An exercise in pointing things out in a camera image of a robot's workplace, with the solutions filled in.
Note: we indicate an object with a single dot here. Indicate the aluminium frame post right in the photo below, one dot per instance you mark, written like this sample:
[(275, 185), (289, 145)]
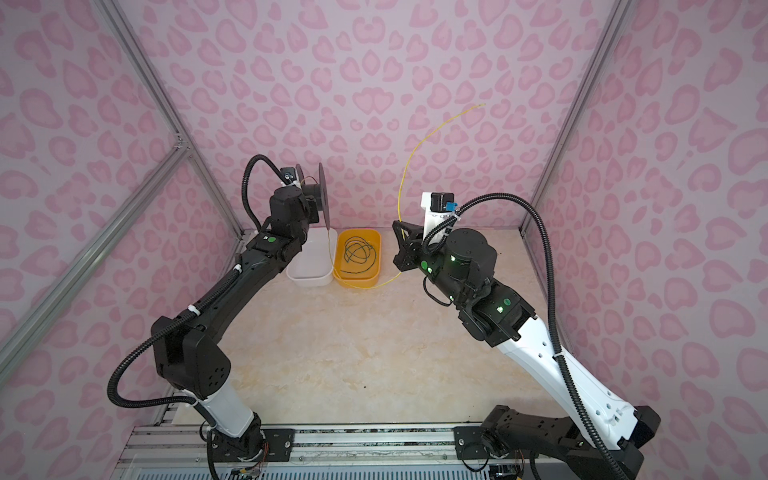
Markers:
[(620, 15)]

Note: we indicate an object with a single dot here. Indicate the aluminium frame post left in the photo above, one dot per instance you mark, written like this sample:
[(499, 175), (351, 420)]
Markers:
[(127, 38)]

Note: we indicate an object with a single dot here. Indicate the dark grey cable spool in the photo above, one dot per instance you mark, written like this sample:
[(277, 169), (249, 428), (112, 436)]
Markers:
[(320, 182)]

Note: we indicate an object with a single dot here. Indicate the white plastic tray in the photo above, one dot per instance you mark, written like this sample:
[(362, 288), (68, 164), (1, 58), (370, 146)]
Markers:
[(313, 266)]

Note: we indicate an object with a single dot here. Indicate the aluminium frame post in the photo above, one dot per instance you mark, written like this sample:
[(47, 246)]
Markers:
[(127, 38), (620, 15)]

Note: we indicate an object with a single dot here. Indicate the yellow plastic tray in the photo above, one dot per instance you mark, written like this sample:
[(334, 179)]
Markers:
[(358, 258)]

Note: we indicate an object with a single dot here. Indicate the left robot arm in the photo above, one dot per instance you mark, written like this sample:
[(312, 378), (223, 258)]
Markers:
[(186, 349)]

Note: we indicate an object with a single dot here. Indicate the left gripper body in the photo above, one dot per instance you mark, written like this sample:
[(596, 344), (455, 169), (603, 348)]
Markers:
[(309, 210)]

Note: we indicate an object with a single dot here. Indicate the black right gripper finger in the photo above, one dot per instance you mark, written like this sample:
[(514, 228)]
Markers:
[(407, 231), (404, 258)]

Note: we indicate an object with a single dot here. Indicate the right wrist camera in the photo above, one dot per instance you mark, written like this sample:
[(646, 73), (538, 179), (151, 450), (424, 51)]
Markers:
[(438, 207)]

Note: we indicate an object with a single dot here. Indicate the aluminium diagonal frame bar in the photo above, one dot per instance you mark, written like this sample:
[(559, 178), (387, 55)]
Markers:
[(25, 338)]

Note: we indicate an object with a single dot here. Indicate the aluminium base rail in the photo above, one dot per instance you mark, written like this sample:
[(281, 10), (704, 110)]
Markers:
[(332, 451)]

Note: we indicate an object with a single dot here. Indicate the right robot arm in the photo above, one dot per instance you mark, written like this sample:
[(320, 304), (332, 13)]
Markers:
[(601, 435)]

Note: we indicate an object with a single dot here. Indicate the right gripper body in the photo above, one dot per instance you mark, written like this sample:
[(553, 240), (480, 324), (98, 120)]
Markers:
[(435, 265)]

